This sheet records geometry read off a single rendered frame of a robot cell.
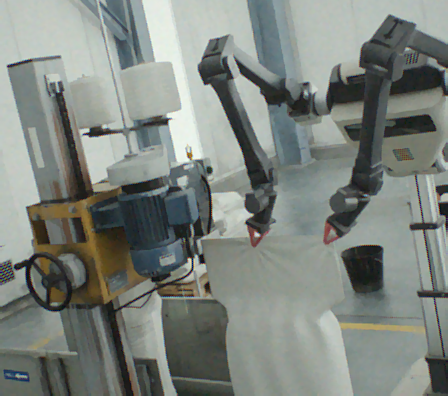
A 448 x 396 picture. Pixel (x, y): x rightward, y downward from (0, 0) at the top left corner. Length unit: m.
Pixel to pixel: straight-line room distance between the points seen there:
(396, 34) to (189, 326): 1.64
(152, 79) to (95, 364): 0.88
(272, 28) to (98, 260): 9.06
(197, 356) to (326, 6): 8.32
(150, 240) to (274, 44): 9.06
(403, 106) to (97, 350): 1.22
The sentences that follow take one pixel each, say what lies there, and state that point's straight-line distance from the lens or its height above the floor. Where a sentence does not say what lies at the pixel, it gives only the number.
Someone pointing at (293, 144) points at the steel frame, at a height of 0.34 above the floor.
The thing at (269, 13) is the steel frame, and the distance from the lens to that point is 10.93.
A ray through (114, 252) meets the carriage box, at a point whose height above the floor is 1.15.
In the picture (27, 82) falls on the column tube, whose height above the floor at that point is 1.70.
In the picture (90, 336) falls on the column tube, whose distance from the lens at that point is 2.19.
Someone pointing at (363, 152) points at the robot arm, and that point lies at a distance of 1.94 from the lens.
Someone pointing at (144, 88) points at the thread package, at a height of 1.62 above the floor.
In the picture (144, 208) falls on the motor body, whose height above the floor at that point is 1.29.
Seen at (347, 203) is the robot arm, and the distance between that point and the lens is 1.95.
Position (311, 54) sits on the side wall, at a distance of 10.92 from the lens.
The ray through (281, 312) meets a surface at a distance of 2.26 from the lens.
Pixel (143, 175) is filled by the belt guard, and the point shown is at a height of 1.38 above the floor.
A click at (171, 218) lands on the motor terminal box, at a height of 1.24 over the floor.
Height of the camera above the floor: 1.61
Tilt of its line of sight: 9 degrees down
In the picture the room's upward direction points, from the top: 12 degrees counter-clockwise
